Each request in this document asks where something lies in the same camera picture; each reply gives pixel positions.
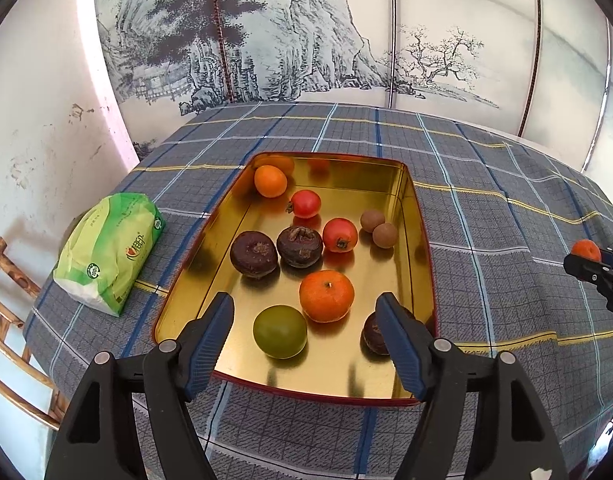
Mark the large orange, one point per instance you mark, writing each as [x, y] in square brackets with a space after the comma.
[326, 295]

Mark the brown potato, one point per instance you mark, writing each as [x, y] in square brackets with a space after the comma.
[371, 220]

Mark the dark purple mangosteen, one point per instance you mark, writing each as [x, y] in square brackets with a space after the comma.
[254, 253]
[299, 245]
[374, 335]

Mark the red tomato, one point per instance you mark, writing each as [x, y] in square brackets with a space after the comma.
[305, 203]
[340, 234]

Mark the small orange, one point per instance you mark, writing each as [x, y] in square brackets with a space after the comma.
[270, 180]
[585, 250]

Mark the green round fruit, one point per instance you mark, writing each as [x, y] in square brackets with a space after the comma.
[280, 331]

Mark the small brown longan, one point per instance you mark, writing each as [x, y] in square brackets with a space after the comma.
[386, 236]

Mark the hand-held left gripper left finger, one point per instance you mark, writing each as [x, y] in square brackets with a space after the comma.
[209, 345]

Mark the green cabbage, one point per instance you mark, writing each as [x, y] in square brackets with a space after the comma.
[111, 250]

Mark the grey plaid blanket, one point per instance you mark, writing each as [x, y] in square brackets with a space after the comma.
[486, 285]

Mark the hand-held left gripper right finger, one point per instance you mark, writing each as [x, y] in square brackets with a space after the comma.
[401, 345]

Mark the red tin box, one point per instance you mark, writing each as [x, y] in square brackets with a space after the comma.
[336, 370]

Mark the landscape painting screen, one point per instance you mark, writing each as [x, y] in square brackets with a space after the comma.
[286, 35]

